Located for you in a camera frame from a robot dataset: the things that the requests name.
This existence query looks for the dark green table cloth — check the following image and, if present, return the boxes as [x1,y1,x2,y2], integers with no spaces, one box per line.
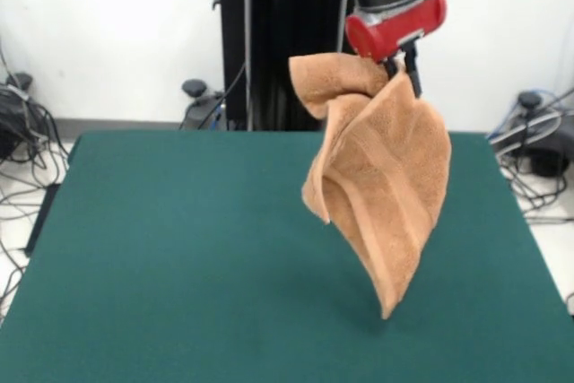
[0,130,574,383]

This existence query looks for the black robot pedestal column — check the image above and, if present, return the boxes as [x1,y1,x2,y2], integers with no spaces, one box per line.
[210,0,374,133]

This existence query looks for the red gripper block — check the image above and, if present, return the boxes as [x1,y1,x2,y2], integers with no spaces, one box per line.
[344,0,448,98]

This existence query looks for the tangle of black cables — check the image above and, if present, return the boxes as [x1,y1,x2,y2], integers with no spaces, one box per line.
[0,48,73,312]
[488,86,574,225]

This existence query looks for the grey stand leg with knob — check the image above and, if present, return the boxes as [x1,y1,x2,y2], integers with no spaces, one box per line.
[0,72,35,158]
[491,90,574,178]

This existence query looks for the tan terry towel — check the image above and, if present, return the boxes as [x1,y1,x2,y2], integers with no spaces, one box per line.
[288,53,453,321]

